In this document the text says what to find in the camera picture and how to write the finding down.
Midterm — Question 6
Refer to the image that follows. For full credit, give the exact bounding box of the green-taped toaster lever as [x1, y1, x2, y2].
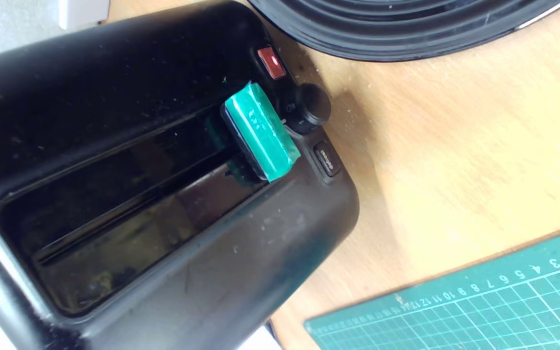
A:
[220, 81, 302, 183]

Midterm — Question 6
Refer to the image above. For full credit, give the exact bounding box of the black two-slot toaster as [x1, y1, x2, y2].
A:
[0, 0, 360, 350]

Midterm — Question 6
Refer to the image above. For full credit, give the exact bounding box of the black ribbed plate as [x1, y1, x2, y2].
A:
[248, 0, 560, 63]

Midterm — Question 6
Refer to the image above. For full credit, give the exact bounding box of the green cutting mat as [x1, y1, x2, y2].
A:
[304, 223, 560, 350]

